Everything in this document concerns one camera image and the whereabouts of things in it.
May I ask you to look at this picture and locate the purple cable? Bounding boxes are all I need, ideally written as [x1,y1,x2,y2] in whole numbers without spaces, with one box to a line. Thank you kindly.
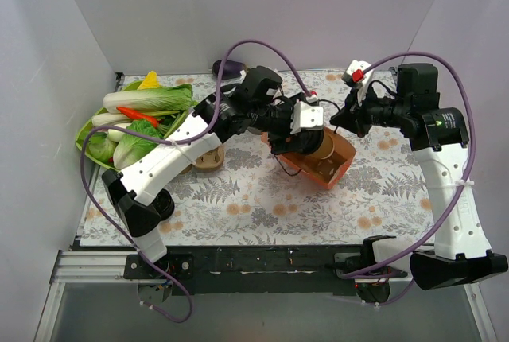
[341,52,476,305]
[80,39,319,323]

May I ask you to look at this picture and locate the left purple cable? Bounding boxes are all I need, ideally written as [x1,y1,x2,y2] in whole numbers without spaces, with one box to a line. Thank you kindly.
[80,39,319,323]

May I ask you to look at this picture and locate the aluminium frame rail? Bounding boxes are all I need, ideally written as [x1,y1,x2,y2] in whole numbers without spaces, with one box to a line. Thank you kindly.
[51,249,478,284]

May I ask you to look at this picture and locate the white radish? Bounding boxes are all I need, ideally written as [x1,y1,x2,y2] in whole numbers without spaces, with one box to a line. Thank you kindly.
[91,112,132,127]

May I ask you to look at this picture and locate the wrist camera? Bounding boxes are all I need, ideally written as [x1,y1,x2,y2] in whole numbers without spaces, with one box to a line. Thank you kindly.
[290,94,324,135]
[342,60,373,106]

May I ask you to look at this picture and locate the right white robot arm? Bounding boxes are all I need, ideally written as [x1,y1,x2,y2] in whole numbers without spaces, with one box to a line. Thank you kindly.
[331,60,508,290]

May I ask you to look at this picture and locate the yellow corn cob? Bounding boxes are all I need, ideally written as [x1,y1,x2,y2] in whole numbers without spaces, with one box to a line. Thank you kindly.
[138,71,160,90]

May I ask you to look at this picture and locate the green lettuce leaf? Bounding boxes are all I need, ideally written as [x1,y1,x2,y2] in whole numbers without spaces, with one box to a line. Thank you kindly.
[113,119,161,170]

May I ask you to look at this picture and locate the red chili pepper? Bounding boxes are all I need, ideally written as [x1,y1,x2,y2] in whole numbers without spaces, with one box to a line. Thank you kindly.
[116,107,159,128]

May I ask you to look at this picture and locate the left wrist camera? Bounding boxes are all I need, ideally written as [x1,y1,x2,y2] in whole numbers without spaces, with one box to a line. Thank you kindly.
[290,94,324,135]

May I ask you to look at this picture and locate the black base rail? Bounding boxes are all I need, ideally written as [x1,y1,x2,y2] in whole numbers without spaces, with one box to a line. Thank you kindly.
[122,245,409,297]

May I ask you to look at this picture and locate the purple eggplant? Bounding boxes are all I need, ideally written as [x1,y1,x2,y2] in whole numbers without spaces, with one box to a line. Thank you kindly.
[212,60,249,80]

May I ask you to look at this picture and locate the floral table mat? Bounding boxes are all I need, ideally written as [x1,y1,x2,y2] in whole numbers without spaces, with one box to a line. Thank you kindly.
[79,70,434,247]

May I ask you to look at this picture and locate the napa cabbage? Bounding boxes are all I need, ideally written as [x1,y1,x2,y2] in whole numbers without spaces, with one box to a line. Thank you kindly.
[103,84,194,113]

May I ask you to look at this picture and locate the orange paper bag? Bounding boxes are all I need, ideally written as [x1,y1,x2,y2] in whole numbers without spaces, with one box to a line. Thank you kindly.
[260,99,357,191]

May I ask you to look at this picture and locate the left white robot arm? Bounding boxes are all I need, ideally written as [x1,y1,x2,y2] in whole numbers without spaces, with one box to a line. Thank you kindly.
[102,66,324,278]

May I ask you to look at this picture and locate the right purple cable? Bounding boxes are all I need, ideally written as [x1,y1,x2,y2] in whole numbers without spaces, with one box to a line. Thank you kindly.
[341,52,476,305]

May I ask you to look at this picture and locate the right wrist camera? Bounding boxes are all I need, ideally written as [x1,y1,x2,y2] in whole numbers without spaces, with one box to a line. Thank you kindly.
[342,60,373,106]

